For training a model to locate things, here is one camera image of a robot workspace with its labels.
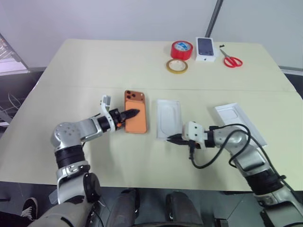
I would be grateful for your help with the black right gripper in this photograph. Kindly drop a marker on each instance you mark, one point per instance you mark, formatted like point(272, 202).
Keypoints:
point(189, 143)

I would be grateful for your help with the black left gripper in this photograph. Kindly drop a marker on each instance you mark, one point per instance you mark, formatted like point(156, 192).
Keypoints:
point(117, 117)

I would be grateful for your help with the orange smartphone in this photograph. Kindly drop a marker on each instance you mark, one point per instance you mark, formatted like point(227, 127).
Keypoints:
point(137, 125)

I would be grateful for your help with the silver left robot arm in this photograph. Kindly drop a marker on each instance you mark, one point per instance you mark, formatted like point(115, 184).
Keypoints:
point(71, 132)

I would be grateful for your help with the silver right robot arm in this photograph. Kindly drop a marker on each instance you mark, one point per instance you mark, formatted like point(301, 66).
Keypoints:
point(251, 156)

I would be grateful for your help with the white phone box base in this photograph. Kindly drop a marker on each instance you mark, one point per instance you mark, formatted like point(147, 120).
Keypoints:
point(169, 118)

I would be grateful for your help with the white phone box lid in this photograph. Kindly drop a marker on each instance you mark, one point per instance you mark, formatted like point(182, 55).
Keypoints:
point(228, 113)

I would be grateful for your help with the white box with phone print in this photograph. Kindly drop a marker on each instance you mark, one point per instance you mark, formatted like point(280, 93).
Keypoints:
point(205, 48)

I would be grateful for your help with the yellow tape roll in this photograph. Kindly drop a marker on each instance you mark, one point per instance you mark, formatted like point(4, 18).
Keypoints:
point(169, 68)

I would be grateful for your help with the dark rounded shape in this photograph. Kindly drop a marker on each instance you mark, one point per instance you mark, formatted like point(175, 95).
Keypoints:
point(125, 208)
point(182, 209)

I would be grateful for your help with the red tape roll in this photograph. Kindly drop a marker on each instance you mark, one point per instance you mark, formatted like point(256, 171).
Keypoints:
point(181, 53)

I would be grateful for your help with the small black clip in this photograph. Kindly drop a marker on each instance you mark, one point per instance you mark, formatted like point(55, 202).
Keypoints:
point(221, 46)

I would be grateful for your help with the dark metal pole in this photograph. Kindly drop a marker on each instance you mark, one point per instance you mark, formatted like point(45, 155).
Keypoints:
point(214, 16)

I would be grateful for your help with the black and white sneaker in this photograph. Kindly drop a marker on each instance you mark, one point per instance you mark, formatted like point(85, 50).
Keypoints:
point(30, 208)

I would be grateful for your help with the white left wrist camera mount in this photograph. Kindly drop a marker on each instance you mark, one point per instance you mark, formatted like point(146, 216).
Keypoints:
point(111, 119)

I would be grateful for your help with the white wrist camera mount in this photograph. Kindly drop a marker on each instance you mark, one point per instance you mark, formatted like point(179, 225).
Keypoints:
point(111, 119)
point(194, 131)

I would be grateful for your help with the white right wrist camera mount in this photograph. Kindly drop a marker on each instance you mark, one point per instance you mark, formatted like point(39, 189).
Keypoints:
point(194, 131)

